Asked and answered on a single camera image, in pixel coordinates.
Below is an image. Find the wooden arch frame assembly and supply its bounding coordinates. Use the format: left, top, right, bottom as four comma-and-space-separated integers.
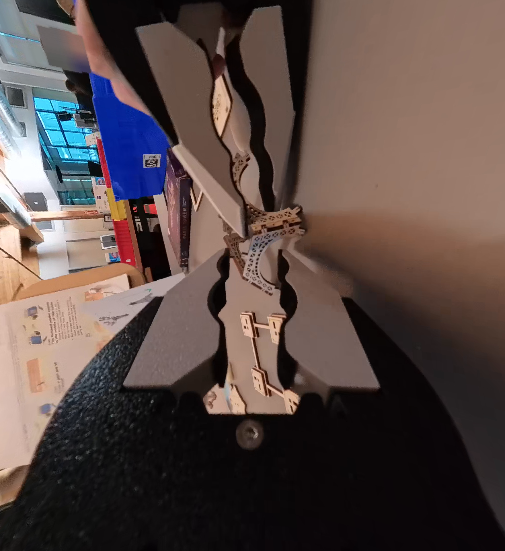
222, 153, 305, 276

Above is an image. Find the grey desk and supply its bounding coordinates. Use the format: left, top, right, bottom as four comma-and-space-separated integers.
147, 0, 505, 551

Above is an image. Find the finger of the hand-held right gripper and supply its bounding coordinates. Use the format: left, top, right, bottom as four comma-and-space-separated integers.
135, 23, 249, 238
239, 5, 297, 208

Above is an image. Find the red ribbed storage bin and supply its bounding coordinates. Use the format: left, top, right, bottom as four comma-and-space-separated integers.
111, 219, 136, 264

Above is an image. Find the large grid window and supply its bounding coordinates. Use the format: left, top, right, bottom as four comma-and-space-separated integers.
33, 97, 99, 205

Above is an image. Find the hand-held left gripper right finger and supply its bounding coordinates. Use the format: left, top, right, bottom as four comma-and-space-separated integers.
277, 249, 381, 394

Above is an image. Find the serrated square wooden plate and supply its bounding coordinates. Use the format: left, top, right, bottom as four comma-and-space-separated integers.
204, 381, 247, 415

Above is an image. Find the folded paper instruction sheet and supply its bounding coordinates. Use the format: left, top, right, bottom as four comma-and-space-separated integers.
0, 273, 185, 474

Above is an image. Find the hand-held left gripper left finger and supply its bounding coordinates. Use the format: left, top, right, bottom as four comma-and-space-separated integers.
123, 248, 231, 399

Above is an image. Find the large yellow instruction poster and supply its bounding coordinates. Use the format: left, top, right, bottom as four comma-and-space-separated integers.
13, 263, 145, 302

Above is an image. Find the dark purple puzzle box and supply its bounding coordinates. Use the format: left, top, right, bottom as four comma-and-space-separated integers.
163, 148, 194, 271

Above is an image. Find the wooden four-square connector frame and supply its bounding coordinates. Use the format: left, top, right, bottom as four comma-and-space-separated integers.
239, 311, 301, 415

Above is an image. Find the person's right forearm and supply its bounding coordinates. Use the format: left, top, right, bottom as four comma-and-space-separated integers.
75, 13, 169, 138

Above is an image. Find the yellow storage bin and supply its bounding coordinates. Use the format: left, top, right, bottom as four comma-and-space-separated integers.
105, 189, 128, 221

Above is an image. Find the blue bin with printed tag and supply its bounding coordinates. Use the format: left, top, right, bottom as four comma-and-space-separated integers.
90, 72, 172, 201

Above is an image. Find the wooden lattice arch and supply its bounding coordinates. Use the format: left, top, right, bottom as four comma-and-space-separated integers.
240, 234, 282, 297

